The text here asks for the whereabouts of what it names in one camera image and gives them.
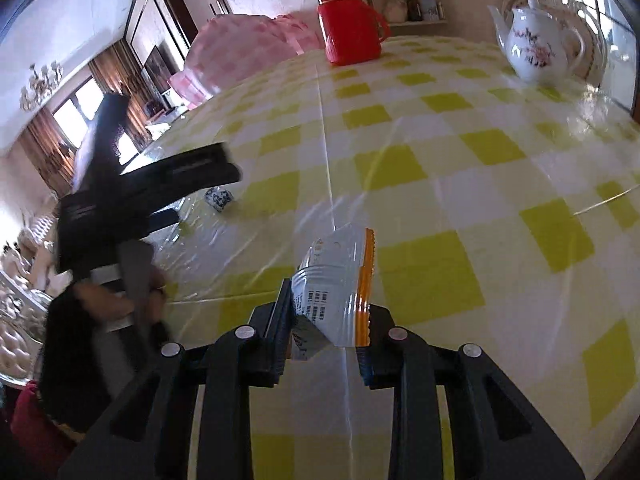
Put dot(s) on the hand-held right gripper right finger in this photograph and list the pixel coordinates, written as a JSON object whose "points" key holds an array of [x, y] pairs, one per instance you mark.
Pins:
{"points": [[367, 370]]}

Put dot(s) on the person's red clothing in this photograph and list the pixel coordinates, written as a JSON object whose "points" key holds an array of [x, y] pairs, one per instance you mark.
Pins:
{"points": [[35, 425]]}

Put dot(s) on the brown curtain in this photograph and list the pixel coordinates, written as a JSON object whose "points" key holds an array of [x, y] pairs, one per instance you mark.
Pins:
{"points": [[47, 155], [120, 90]]}

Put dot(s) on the white packet with orange edge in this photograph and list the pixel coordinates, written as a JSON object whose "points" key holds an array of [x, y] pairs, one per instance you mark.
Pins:
{"points": [[335, 285]]}

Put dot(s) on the flat screen television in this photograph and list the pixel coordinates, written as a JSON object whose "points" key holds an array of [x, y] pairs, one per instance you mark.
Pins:
{"points": [[159, 67]]}

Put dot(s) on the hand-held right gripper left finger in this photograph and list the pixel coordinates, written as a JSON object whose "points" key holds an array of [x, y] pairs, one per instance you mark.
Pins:
{"points": [[280, 330]]}

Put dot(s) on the person's left forearm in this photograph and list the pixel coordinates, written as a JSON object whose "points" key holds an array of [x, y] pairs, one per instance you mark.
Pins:
{"points": [[75, 370]]}

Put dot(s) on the ornate white chair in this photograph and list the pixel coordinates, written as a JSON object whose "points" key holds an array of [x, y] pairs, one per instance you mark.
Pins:
{"points": [[595, 50]]}

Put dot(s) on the glass partition with wooden frame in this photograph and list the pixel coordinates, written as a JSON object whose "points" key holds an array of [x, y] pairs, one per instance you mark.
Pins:
{"points": [[610, 15]]}

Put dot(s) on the pink checkered food cover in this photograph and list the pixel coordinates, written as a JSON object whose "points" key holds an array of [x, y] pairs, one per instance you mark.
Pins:
{"points": [[235, 50]]}

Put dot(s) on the white floral teapot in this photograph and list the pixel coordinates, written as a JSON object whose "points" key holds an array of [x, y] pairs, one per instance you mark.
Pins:
{"points": [[535, 45]]}

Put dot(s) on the crystal chandelier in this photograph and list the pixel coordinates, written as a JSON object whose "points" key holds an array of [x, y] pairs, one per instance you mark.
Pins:
{"points": [[40, 85]]}

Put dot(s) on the beige tufted sofa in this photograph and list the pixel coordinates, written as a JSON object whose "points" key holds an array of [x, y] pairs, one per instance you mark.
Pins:
{"points": [[20, 320]]}

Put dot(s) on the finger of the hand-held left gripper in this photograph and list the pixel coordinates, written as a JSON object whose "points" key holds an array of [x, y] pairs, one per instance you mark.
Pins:
{"points": [[162, 221], [190, 172]]}

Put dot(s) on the blue white candy packet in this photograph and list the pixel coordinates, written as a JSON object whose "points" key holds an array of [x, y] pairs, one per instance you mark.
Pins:
{"points": [[218, 200]]}

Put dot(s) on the small cloth bag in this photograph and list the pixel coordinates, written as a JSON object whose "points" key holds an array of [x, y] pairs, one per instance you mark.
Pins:
{"points": [[394, 11]]}

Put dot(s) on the person's left hand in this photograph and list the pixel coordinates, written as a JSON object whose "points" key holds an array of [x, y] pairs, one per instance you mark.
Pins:
{"points": [[100, 300]]}

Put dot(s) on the small blue picture box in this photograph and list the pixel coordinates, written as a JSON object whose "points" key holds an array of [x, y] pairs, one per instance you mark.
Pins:
{"points": [[428, 9]]}

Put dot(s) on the red thermos jug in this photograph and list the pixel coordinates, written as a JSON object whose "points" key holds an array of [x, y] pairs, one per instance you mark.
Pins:
{"points": [[350, 30]]}

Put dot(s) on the brown glass bottle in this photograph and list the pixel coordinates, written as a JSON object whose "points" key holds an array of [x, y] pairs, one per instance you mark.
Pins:
{"points": [[413, 7]]}

